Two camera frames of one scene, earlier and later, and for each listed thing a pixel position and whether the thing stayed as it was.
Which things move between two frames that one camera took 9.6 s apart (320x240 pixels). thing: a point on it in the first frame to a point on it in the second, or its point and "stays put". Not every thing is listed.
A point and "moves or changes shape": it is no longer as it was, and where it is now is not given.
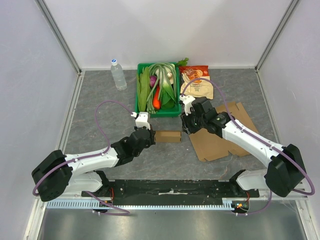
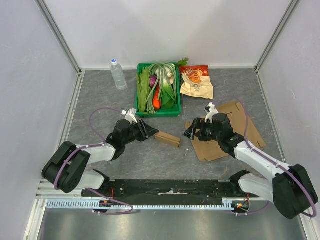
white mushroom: (169, 75) stays put
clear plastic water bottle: (119, 75) stays put
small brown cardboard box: (168, 136) moves or changes shape
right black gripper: (186, 124) to (198, 130)
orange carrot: (156, 102) stays put
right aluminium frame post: (289, 10) stays put
